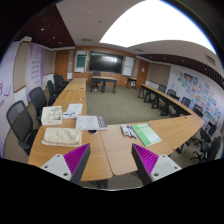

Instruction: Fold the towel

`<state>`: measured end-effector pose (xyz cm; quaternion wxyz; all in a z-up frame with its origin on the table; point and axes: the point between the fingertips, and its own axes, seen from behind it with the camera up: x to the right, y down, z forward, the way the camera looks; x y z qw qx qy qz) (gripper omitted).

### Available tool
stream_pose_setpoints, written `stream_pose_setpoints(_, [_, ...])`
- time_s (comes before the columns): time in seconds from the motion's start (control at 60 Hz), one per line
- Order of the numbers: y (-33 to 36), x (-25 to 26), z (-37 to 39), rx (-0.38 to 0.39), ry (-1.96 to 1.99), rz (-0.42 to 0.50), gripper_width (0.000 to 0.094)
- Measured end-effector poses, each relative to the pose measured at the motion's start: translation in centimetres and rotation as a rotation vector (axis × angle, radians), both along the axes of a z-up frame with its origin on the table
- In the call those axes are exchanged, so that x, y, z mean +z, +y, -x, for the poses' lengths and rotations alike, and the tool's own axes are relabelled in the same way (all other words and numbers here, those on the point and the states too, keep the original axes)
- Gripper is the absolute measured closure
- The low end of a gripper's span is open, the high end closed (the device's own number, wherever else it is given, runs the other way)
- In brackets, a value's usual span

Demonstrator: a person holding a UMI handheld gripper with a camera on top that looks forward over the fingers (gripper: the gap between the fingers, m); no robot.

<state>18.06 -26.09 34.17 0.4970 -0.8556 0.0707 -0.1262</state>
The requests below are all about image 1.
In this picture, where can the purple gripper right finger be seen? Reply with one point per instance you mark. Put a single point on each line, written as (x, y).
(152, 167)

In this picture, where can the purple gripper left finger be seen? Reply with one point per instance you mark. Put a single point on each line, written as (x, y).
(69, 166)

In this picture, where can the cream folded towel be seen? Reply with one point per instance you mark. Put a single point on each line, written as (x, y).
(67, 137)

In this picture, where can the green booklet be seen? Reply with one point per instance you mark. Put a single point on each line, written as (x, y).
(146, 134)

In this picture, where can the marker pens pack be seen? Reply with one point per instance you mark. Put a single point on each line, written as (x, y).
(127, 130)

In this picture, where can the small blue white box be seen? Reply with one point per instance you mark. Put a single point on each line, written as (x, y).
(66, 115)

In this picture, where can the white box with cloth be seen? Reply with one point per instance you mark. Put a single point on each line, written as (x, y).
(52, 115)

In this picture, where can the white paper sheet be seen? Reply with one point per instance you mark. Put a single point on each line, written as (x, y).
(75, 108)

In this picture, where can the black office chair right near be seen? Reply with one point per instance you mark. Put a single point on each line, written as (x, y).
(208, 152)

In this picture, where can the black office chair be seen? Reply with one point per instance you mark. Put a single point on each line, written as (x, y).
(39, 101)
(21, 124)
(208, 152)
(52, 94)

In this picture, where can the long wooden right table row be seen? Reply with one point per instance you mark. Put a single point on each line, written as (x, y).
(153, 96)

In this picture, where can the black office chair near left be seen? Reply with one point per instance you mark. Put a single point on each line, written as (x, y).
(21, 124)

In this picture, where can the wooden desk at front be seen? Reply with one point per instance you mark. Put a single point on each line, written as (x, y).
(104, 80)

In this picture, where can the black chair behind front desk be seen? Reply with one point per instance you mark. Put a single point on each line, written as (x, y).
(96, 79)

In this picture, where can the white whiteboard right of screen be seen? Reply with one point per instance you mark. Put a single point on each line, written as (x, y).
(128, 66)

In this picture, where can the whiteboard left of screen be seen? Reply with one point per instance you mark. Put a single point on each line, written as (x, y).
(80, 61)

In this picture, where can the large black wall screen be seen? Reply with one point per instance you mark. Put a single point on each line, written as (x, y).
(105, 62)

